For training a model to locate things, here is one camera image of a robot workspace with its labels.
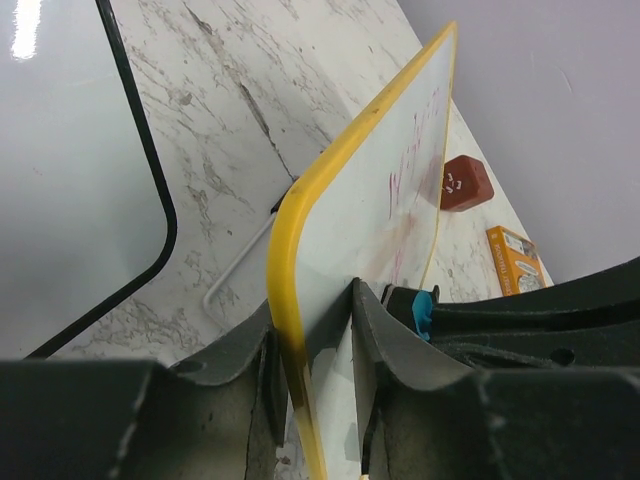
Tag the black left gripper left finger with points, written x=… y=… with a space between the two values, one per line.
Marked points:
x=218 y=414

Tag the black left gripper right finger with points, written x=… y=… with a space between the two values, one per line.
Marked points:
x=541 y=385

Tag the blue whiteboard eraser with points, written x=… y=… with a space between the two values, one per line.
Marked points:
x=422 y=308

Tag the yellow framed small whiteboard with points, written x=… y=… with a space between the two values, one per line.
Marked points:
x=368 y=208

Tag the black framed large whiteboard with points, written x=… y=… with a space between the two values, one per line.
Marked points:
x=86 y=215

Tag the red brown cube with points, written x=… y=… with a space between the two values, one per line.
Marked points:
x=465 y=184

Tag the metal wire whiteboard stand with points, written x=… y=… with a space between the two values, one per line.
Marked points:
x=247 y=253

